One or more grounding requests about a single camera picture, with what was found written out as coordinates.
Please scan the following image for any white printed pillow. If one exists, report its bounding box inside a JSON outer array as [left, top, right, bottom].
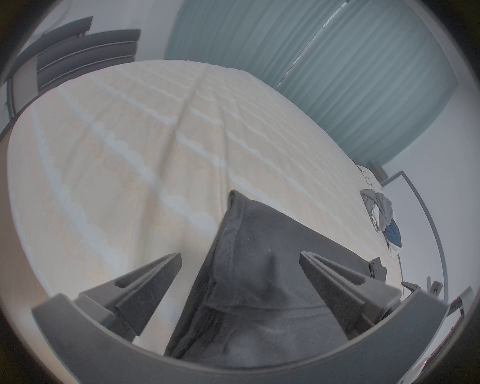
[[355, 164, 383, 192]]

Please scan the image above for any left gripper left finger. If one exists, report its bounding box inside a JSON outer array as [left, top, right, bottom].
[[74, 252, 183, 343]]

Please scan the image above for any bed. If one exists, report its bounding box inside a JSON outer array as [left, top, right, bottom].
[[7, 59, 449, 357]]

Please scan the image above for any black dressing table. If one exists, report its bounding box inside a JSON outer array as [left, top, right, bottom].
[[0, 16, 94, 136]]

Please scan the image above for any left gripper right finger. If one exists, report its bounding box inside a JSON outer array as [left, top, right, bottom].
[[299, 251, 402, 337]]

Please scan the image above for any grey bedside table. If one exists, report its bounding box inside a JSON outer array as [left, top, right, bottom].
[[369, 161, 389, 182]]

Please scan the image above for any black chest of drawers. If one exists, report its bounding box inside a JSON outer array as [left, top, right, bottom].
[[35, 29, 142, 92]]

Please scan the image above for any pile of clothes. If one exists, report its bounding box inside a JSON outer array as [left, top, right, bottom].
[[360, 188, 405, 257]]

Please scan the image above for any blue-green curtain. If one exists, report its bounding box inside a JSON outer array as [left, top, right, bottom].
[[165, 0, 460, 166]]

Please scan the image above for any black T-shirt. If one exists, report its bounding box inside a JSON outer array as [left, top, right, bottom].
[[164, 189, 388, 369]]

